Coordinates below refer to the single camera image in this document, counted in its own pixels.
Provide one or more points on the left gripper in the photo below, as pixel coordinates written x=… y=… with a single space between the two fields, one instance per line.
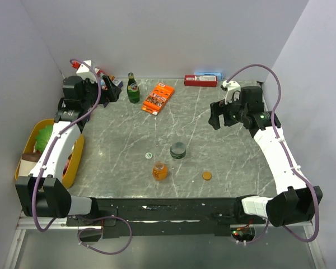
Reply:
x=111 y=94

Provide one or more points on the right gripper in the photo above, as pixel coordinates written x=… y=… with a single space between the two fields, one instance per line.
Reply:
x=218 y=109

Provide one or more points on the clear plastic bottle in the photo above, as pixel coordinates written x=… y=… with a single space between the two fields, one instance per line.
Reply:
x=179 y=144

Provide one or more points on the orange bottle cap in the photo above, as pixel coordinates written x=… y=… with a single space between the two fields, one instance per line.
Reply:
x=207 y=175

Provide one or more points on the white green bottle cap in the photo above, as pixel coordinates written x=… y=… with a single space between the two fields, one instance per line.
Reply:
x=148 y=155

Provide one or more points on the orange juice bottle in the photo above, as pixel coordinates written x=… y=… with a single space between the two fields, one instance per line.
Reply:
x=159 y=171

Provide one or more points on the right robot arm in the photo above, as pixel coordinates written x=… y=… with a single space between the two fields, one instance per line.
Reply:
x=296 y=200

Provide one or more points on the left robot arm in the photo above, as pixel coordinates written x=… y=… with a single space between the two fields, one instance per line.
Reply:
x=42 y=192

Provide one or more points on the green glass bottle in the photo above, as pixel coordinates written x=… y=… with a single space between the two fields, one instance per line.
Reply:
x=133 y=91

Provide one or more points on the red snack bag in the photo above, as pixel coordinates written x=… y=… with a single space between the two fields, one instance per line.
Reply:
x=100 y=73

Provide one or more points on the red flat box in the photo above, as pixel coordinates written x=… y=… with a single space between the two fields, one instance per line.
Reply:
x=200 y=80

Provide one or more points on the blue flat box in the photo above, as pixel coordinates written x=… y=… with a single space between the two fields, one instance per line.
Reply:
x=219 y=75

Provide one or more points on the orange snack box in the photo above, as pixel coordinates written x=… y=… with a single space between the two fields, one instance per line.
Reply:
x=157 y=99

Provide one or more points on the plastic cabbage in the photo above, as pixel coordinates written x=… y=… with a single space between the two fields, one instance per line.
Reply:
x=43 y=138

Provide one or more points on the yellow basket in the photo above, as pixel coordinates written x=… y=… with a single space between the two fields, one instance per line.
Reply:
x=72 y=163

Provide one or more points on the brown paper bag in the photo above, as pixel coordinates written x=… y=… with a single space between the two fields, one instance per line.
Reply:
x=28 y=162

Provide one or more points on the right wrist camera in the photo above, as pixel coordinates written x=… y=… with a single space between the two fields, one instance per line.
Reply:
x=231 y=88

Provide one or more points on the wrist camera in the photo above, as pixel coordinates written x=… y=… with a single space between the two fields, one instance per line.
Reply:
x=231 y=88
x=83 y=71

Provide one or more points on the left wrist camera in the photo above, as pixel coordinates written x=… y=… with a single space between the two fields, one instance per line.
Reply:
x=83 y=71

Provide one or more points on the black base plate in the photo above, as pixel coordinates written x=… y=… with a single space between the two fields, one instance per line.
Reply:
x=169 y=216

